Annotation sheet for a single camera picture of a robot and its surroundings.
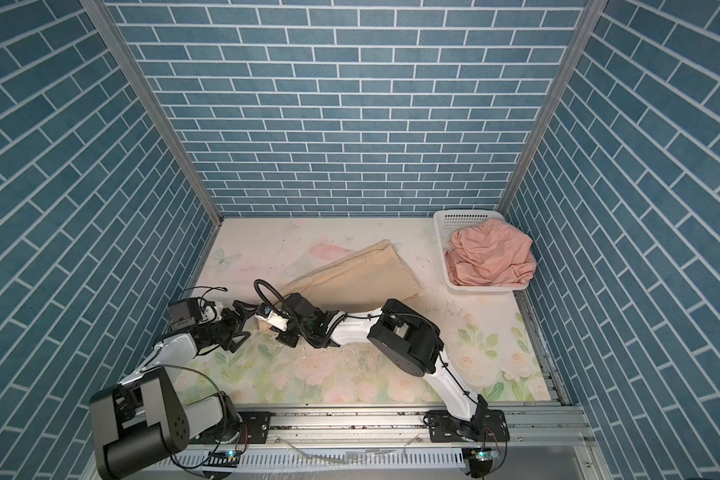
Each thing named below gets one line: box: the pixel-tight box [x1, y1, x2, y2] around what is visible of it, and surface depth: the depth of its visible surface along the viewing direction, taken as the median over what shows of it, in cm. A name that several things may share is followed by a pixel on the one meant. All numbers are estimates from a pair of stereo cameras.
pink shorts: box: [444, 218, 537, 286], surface depth 100 cm
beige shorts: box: [256, 239, 421, 331], surface depth 102 cm
